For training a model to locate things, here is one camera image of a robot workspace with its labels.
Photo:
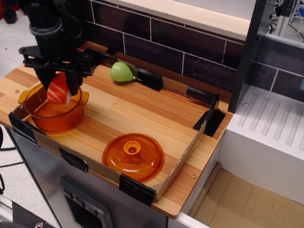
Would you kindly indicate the cardboard fence with black tape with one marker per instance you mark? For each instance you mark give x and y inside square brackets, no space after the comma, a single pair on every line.
[187,124]

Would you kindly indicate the salmon sushi toy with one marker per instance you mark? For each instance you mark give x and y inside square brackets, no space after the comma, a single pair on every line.
[58,92]

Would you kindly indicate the grey oven control panel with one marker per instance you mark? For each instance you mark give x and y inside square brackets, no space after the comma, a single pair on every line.
[86,211]

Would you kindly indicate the white ridged sink drainboard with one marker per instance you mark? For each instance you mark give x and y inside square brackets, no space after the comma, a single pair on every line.
[271,122]

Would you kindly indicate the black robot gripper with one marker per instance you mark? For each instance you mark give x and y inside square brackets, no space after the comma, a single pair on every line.
[57,37]

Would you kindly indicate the orange transparent pot lid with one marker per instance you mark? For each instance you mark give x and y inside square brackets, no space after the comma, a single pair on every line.
[135,155]

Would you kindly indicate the green toy pear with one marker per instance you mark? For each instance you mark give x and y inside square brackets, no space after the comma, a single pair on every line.
[120,72]

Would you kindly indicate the black caster wheel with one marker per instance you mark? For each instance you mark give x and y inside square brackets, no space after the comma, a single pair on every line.
[9,16]

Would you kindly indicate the orange transparent plastic pot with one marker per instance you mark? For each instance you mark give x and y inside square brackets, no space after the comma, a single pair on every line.
[54,111]

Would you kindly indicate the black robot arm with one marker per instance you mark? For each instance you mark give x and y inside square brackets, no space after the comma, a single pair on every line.
[55,7]

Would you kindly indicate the dark grey vertical post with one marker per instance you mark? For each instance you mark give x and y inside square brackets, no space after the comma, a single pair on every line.
[257,31]

